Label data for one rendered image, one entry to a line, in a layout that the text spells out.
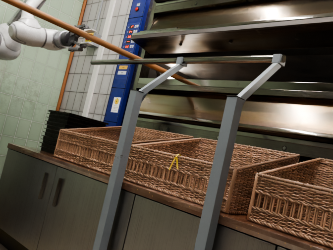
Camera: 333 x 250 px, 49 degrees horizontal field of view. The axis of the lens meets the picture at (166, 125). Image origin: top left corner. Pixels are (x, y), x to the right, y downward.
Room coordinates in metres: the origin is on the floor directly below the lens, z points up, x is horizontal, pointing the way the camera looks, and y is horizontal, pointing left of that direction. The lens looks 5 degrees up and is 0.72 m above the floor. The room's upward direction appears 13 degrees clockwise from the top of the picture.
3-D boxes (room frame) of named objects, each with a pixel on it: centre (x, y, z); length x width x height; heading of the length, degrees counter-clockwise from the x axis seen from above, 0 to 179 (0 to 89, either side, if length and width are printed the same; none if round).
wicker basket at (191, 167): (1.59, -0.22, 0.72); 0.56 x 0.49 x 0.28; 46
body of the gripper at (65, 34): (1.84, 0.57, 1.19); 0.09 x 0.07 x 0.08; 46
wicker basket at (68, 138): (1.99, 0.20, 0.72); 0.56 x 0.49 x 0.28; 45
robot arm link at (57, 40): (1.89, 0.62, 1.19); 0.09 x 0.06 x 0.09; 136
